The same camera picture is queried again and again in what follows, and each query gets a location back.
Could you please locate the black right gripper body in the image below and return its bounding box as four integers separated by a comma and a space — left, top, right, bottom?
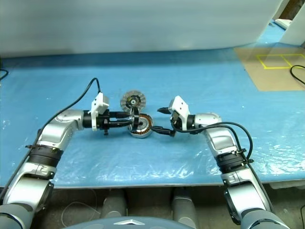
169, 111, 184, 137

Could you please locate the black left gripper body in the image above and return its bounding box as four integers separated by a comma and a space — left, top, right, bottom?
96, 111, 111, 136

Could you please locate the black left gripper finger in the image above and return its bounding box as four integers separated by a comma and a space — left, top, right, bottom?
108, 120, 132, 128
109, 111, 131, 119

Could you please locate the black rotor ring brass shaft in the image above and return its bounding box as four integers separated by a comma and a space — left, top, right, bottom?
128, 106, 140, 132

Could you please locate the grey motor stator housing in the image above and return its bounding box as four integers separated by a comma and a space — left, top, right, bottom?
130, 114, 153, 139

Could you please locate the grey motor cover circuit board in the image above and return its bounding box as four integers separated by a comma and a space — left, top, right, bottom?
120, 90, 146, 113

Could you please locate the dark rounded grey shape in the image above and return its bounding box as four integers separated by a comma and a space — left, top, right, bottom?
172, 187, 198, 224

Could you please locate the white foam backdrop board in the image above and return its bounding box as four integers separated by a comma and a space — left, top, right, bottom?
0, 0, 282, 59

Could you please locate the brown cardboard yellow tape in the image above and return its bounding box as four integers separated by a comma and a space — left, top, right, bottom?
233, 45, 305, 92

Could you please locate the grey robot torso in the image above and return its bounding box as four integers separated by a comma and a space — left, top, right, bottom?
76, 216, 182, 229

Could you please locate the white flat foam piece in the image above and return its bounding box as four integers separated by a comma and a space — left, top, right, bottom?
268, 18, 293, 31

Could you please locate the white upright panel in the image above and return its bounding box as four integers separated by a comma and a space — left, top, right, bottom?
281, 0, 305, 46

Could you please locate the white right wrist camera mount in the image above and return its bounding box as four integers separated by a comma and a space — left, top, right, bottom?
168, 95, 191, 131

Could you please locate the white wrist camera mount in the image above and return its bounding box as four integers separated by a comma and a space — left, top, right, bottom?
168, 95, 191, 131
88, 93, 111, 132

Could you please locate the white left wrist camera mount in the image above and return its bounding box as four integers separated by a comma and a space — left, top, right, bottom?
88, 93, 111, 132

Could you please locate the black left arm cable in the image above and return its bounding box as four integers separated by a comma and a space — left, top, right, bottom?
0, 77, 101, 198

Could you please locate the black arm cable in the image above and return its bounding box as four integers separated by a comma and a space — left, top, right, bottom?
171, 121, 254, 165
0, 77, 101, 198

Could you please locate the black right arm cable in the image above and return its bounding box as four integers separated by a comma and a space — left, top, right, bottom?
171, 121, 254, 165

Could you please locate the thin white cord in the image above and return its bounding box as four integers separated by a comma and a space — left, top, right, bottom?
61, 188, 102, 224

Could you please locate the black loose cable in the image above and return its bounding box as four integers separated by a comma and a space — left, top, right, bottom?
290, 65, 305, 86

